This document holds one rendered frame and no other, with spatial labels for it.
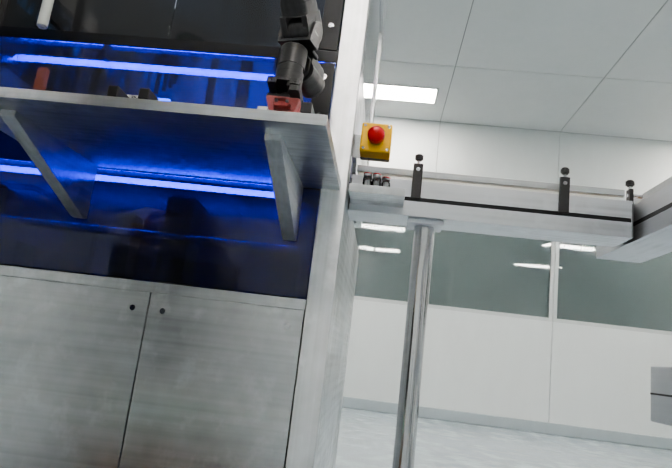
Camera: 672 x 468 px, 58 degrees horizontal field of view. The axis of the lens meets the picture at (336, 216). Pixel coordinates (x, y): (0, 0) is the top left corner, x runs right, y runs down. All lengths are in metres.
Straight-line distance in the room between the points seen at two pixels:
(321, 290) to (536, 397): 4.90
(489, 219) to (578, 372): 4.79
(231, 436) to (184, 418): 0.11
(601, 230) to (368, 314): 4.53
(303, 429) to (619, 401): 5.19
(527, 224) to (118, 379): 1.01
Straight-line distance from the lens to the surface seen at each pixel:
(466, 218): 1.50
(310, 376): 1.35
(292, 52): 1.26
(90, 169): 1.53
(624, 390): 6.37
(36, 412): 1.54
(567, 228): 1.55
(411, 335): 1.49
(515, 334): 6.09
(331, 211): 1.38
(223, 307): 1.39
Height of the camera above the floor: 0.50
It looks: 13 degrees up
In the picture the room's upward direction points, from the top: 7 degrees clockwise
